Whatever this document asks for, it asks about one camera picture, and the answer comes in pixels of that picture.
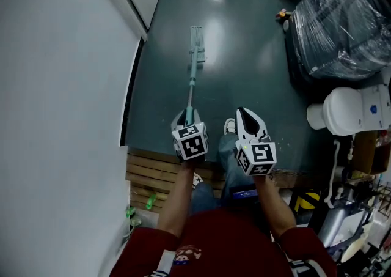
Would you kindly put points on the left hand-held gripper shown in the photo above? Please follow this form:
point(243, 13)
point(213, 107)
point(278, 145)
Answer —
point(192, 145)

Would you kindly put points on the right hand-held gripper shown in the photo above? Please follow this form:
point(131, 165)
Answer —
point(258, 158)

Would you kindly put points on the teal mop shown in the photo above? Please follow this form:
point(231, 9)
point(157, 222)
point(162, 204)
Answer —
point(192, 71)

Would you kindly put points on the person's left forearm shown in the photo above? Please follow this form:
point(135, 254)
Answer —
point(177, 196)

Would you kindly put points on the person's right forearm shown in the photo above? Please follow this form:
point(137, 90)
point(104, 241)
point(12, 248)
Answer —
point(275, 205)

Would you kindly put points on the person's white right shoe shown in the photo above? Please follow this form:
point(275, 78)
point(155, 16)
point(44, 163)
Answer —
point(229, 126)

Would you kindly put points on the person's right jeans leg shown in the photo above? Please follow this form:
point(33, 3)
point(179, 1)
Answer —
point(233, 165)

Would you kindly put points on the person's jeans leg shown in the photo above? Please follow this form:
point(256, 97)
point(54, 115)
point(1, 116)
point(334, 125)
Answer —
point(203, 200)
point(233, 165)

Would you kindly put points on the person's patterned left shoe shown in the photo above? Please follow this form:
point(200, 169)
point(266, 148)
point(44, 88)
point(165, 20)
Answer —
point(198, 180)

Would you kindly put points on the wooden slat pallet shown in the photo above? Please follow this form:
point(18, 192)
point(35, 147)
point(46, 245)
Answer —
point(149, 175)

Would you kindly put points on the black device with blue label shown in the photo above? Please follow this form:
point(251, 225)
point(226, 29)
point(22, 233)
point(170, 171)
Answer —
point(244, 194)

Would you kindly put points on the person's left jeans leg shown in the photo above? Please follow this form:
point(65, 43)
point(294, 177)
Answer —
point(203, 200)

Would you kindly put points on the green plastic bottle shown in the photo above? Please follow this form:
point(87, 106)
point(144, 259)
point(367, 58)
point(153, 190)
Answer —
point(151, 201)

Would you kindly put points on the white toilet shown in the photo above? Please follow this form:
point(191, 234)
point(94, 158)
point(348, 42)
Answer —
point(342, 110)

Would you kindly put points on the yellow black striped block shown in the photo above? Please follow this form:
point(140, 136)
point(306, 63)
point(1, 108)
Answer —
point(307, 200)

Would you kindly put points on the small green plastic object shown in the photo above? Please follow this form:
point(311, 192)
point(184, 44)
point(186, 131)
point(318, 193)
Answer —
point(131, 211)

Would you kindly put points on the small colourful toy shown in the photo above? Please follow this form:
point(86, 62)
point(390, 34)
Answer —
point(282, 14)

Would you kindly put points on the brown cardboard box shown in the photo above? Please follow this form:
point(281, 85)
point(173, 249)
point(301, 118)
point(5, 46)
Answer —
point(366, 153)

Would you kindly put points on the person's red shirt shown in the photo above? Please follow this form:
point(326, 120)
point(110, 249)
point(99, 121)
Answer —
point(226, 245)

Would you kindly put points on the silver metal panel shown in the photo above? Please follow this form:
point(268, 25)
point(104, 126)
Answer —
point(339, 223)

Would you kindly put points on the plastic-wrapped black furniture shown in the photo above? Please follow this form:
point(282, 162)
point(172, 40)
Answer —
point(339, 22)

